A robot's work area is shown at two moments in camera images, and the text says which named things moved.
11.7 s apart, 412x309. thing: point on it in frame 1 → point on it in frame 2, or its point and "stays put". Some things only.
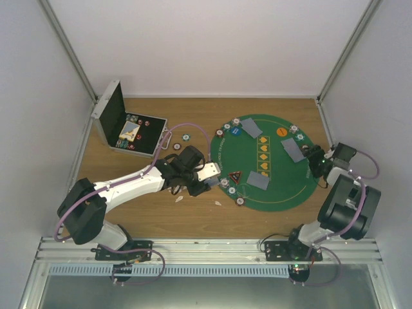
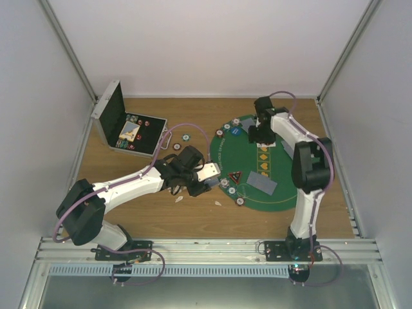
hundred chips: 219,132 stays put
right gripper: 311,154 → 252,137
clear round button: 244,190 stays put
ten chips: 224,182 stays put
